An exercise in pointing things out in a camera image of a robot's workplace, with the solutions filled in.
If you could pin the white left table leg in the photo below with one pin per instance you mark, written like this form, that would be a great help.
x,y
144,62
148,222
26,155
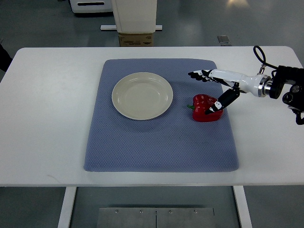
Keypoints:
x,y
67,207

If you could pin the cream round plate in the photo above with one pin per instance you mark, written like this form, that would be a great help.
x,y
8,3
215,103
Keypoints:
x,y
142,96

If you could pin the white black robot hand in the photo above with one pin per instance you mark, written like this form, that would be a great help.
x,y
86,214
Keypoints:
x,y
238,83

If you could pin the white table leg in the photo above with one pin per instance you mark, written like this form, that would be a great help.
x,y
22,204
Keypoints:
x,y
67,207
242,207

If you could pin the white pedestal column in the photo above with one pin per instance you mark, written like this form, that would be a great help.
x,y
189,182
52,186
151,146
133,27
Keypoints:
x,y
134,17

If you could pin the dark object at left edge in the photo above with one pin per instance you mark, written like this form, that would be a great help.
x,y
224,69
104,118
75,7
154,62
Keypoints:
x,y
5,59

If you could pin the white machine with slot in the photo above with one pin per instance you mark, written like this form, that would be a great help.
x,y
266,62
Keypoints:
x,y
90,6

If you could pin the blue textured mat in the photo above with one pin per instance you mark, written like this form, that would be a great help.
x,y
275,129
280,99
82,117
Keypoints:
x,y
172,142

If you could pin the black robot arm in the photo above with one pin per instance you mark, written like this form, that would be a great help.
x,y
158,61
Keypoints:
x,y
282,81

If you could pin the red bell pepper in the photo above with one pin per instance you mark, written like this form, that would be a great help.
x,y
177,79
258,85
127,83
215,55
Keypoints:
x,y
201,103

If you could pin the white right table leg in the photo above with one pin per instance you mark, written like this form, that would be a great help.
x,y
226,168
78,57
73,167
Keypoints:
x,y
242,207

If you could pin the cardboard box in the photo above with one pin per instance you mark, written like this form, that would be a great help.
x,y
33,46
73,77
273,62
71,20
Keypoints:
x,y
136,40

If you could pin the small metal floor plate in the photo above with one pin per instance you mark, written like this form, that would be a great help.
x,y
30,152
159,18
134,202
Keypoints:
x,y
224,40

